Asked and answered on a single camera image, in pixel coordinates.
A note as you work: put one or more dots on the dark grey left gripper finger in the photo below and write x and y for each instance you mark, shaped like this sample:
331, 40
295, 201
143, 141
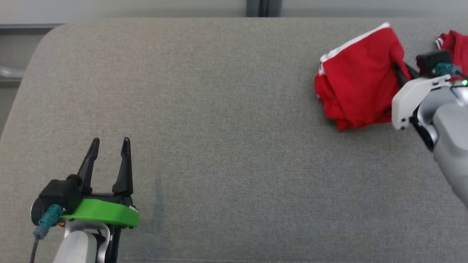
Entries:
89, 164
125, 171

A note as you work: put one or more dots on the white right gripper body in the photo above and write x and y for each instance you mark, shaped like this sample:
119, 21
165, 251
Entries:
409, 98

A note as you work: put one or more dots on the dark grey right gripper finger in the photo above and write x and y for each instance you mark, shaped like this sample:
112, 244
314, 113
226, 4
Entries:
400, 75
412, 72

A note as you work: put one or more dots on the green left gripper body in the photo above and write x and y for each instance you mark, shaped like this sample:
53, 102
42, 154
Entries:
106, 213

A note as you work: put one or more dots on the red shorts white stripe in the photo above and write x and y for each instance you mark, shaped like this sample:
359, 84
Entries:
358, 76

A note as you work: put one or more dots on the red basketball jersey white trim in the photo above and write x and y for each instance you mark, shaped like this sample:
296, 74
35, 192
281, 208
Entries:
459, 51

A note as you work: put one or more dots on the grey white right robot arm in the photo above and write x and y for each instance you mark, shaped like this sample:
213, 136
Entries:
453, 138

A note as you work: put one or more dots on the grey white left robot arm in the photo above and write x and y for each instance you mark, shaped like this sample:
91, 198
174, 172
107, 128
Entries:
76, 244

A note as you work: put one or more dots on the grey metal pipe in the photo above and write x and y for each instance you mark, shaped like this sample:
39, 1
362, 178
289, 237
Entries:
11, 72

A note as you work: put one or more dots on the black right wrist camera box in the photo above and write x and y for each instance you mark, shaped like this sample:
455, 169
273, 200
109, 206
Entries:
431, 58

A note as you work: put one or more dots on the grey metal frame rail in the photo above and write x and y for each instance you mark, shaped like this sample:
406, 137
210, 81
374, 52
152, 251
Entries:
25, 26

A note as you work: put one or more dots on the grey vertical partition post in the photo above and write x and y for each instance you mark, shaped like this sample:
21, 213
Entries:
263, 8

